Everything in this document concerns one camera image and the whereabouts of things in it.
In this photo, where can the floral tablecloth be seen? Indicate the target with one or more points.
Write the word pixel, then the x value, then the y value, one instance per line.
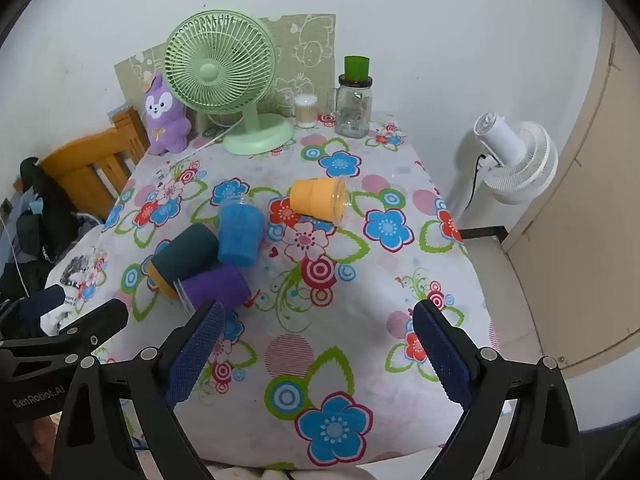
pixel 360 310

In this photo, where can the purple cup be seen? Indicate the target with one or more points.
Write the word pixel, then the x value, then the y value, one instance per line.
pixel 217 287

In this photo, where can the clear glass jar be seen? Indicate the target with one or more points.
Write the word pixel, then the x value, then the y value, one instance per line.
pixel 353 110

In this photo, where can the green desk fan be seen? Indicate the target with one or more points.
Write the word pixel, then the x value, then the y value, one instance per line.
pixel 212 72

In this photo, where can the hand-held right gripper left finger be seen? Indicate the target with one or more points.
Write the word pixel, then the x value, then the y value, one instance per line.
pixel 195 355

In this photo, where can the orange cup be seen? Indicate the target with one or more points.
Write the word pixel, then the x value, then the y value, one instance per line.
pixel 159 277
pixel 315 200

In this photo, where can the purple plush toy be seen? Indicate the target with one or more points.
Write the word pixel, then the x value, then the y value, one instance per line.
pixel 165 120

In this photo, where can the beige door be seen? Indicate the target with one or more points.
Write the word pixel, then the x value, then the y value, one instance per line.
pixel 590 210

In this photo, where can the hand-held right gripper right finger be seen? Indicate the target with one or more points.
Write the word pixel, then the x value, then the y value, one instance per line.
pixel 445 357

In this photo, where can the wooden chair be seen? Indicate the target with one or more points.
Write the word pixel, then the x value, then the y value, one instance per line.
pixel 82 160

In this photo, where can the cartoon printed board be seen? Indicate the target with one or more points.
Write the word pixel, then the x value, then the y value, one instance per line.
pixel 306 45

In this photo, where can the white standing fan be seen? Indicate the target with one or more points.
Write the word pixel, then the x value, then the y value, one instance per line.
pixel 520 155

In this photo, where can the dark teal cup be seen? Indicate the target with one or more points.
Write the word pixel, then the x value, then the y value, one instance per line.
pixel 192 252

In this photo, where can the green plastic cup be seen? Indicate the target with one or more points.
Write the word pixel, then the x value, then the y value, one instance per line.
pixel 357 67

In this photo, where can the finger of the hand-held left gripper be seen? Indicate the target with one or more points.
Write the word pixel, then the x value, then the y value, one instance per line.
pixel 97 321

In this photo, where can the cotton swab container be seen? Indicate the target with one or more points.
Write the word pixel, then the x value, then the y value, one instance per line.
pixel 305 110

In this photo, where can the blue cup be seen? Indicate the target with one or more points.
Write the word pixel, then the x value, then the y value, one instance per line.
pixel 241 235

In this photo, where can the pile of dark clothes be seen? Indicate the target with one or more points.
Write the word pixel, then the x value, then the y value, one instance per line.
pixel 42 225

